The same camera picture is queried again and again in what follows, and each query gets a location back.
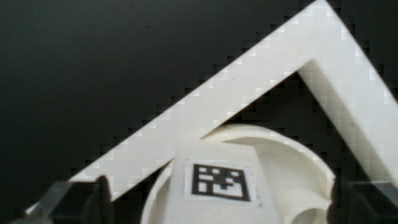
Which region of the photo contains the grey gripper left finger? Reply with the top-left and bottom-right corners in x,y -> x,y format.
11,176 -> 114,224

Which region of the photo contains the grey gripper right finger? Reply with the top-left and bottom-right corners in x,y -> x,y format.
327,180 -> 398,224

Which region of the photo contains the white round stool seat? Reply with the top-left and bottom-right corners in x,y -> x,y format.
141,125 -> 334,224

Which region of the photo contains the white stool leg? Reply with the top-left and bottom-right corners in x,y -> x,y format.
162,141 -> 283,224

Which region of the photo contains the white front fence wall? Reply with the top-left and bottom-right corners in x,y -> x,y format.
23,0 -> 334,214

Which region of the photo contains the white fence wall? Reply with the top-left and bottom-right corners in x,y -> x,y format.
299,0 -> 398,187
23,0 -> 334,214

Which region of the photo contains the white right fence wall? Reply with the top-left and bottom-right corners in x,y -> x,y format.
299,0 -> 398,187

